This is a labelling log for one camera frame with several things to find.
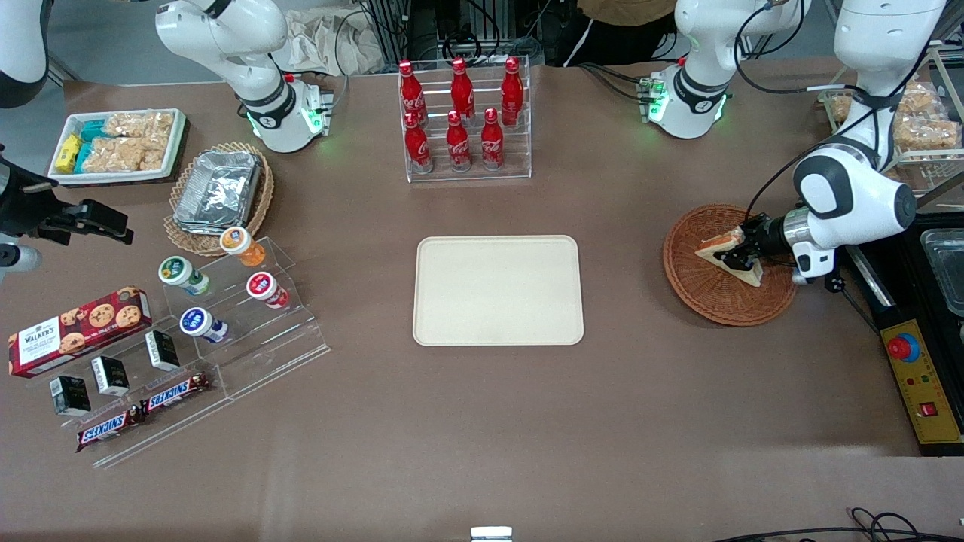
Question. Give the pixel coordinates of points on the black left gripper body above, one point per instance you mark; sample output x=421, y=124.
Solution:
x=762, y=237

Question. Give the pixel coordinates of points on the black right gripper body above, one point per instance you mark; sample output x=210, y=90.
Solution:
x=26, y=207

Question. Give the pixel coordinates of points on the triangle sandwich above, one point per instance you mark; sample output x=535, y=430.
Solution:
x=715, y=245

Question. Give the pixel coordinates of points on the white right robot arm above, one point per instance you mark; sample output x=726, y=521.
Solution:
x=263, y=113

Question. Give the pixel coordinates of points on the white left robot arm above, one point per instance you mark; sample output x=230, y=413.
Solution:
x=851, y=196

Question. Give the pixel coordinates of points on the brown round wicker basket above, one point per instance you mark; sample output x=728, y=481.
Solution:
x=693, y=290

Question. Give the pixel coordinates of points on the white rectangular snack tray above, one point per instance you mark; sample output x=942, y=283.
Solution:
x=177, y=143

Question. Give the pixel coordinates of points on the tan wicker basket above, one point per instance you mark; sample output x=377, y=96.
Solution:
x=260, y=203

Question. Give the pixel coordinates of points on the metal mould tray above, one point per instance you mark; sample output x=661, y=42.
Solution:
x=949, y=271

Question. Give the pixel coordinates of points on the cream plastic tray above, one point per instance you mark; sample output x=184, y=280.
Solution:
x=497, y=293

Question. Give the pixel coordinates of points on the tan woven basket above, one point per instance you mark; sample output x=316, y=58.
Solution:
x=625, y=11

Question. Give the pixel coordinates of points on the teal snack packet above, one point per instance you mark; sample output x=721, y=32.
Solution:
x=83, y=158
x=94, y=131

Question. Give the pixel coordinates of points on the clear rice cracker pack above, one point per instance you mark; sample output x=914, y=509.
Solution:
x=139, y=125
x=845, y=107
x=124, y=154
x=930, y=134
x=922, y=98

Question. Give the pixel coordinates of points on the yellow snack packet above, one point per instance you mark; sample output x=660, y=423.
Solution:
x=68, y=154

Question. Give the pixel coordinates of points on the green lid yogurt cup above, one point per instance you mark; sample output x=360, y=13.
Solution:
x=179, y=272

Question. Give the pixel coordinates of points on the red Walkers cookie box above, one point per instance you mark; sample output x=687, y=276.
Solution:
x=75, y=331

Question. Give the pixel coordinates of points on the foil container stack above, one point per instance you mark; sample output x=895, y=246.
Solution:
x=218, y=188

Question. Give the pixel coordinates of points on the small black box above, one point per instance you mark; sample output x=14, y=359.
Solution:
x=70, y=395
x=111, y=376
x=163, y=350

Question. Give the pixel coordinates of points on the blue lid yogurt cup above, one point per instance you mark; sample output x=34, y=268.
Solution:
x=199, y=324

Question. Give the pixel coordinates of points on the orange lid yogurt cup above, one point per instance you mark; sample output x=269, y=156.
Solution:
x=239, y=245

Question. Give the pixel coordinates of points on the red lid yogurt cup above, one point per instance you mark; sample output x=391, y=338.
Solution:
x=263, y=287

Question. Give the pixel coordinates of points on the Snickers chocolate bar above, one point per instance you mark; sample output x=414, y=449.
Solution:
x=173, y=391
x=105, y=429

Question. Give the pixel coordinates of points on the clear acrylic step display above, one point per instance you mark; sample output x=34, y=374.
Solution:
x=263, y=346

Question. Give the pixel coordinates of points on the person in black clothes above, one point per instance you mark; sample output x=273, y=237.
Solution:
x=610, y=41

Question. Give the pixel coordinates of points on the red cola bottle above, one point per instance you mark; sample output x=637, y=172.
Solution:
x=411, y=90
x=512, y=94
x=462, y=90
x=492, y=143
x=418, y=147
x=458, y=147

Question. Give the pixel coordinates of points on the white crumpled bag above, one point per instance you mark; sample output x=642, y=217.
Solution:
x=316, y=41

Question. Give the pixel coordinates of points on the clear acrylic bottle rack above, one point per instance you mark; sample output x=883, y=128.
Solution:
x=467, y=177

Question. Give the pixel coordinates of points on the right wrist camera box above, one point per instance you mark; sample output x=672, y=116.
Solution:
x=19, y=260

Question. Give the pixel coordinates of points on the aluminium frame rack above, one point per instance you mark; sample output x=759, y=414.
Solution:
x=392, y=30

